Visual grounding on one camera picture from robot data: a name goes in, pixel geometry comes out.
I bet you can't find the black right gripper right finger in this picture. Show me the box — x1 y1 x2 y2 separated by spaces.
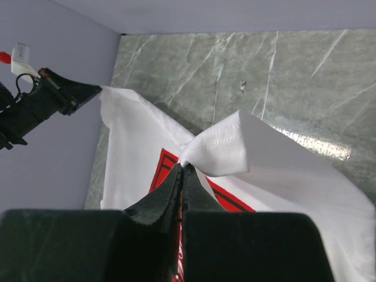
182 165 334 281

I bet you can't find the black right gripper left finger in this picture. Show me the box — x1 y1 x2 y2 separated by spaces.
1 164 182 281

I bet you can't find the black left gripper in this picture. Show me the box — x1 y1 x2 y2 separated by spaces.
1 68 102 150

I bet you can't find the white t-shirt red print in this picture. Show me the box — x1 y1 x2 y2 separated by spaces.
100 87 375 281

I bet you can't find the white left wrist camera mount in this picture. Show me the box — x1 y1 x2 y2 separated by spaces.
1 42 39 78

